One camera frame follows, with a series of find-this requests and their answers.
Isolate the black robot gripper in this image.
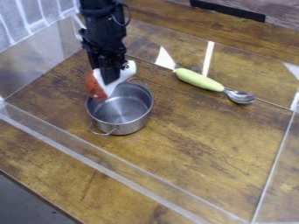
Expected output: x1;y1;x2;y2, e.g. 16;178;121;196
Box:
78;12;126;85

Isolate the red and white plush mushroom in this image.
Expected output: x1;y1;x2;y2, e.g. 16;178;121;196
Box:
85;60;136;101

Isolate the small silver metal pot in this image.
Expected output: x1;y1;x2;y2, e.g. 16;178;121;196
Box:
85;81;154;136

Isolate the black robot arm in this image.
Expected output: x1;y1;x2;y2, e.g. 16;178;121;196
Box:
78;0;130;84

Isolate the black bar at back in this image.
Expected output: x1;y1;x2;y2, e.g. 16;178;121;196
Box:
189;0;267;23

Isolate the green handled metal spoon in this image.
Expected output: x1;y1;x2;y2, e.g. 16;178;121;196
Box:
172;68;256;104

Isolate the clear acrylic enclosure wall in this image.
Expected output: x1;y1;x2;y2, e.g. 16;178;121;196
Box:
0;0;299;224

